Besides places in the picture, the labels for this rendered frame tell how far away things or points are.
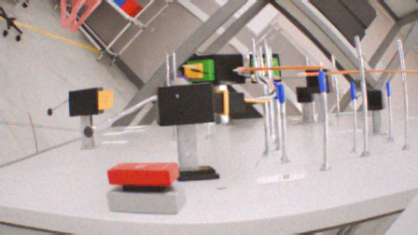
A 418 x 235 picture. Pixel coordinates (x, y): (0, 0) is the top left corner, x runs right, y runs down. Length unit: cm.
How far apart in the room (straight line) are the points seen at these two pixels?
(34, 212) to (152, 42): 823
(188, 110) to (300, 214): 30
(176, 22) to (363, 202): 824
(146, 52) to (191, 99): 797
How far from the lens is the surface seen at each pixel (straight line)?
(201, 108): 72
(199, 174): 67
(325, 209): 45
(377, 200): 46
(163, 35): 866
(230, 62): 144
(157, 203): 49
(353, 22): 178
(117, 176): 50
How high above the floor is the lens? 121
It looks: 6 degrees down
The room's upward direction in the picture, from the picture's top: 43 degrees clockwise
